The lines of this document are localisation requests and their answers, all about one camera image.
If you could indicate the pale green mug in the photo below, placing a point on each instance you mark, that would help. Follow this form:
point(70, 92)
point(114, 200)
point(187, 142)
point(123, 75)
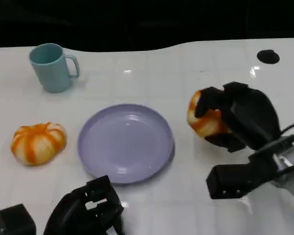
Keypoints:
point(52, 72)

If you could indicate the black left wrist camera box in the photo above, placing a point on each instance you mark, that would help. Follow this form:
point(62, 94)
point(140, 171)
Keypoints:
point(16, 220)

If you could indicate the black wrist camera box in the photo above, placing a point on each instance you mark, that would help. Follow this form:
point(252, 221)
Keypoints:
point(16, 220)
point(237, 178)

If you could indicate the lilac plate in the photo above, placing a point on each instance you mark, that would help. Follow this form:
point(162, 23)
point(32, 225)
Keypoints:
point(126, 144)

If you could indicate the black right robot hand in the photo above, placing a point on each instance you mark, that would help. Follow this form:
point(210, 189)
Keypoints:
point(252, 115)

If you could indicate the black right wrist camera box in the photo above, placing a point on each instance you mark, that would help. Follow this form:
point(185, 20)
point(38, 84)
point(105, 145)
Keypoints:
point(237, 178)

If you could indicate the black round table grommet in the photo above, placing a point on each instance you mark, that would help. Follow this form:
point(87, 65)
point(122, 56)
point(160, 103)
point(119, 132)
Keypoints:
point(267, 57)

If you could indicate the orange and white bread roll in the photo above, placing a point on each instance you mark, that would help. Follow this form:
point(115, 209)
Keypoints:
point(208, 123)
point(38, 144)

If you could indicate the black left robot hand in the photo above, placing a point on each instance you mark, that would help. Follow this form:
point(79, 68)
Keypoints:
point(71, 213)

